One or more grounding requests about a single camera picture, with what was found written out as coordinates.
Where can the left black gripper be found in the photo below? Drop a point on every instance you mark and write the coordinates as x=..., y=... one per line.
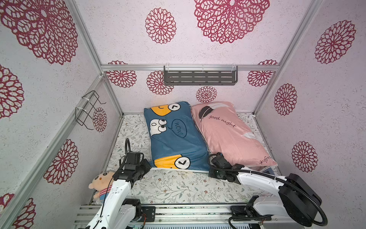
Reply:
x=147, y=167

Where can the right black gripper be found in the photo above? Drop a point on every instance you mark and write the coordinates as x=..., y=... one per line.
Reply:
x=215, y=171

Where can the pink good night pillow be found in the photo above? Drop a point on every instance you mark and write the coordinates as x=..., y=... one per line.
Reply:
x=226, y=133

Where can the blue cartoon pillow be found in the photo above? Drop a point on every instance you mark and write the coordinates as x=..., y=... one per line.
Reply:
x=176, y=143

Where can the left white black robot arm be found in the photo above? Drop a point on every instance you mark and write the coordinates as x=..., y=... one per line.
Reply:
x=117, y=210

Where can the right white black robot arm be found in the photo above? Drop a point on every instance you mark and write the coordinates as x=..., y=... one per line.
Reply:
x=290, y=196

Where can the floral bed sheet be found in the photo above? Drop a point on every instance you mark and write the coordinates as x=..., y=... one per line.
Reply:
x=161, y=186

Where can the plush doll toy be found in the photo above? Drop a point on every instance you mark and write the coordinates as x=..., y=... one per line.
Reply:
x=102, y=185

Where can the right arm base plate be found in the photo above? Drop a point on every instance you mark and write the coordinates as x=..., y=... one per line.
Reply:
x=246, y=213

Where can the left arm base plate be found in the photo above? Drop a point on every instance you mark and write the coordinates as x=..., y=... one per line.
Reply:
x=144, y=214

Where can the aluminium mounting rail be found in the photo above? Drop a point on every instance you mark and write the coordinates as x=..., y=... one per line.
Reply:
x=181, y=214

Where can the black wire wall rack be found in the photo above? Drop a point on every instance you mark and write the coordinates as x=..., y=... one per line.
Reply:
x=91, y=115

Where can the grey metal wall shelf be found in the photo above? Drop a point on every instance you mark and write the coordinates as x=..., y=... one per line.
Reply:
x=199, y=78

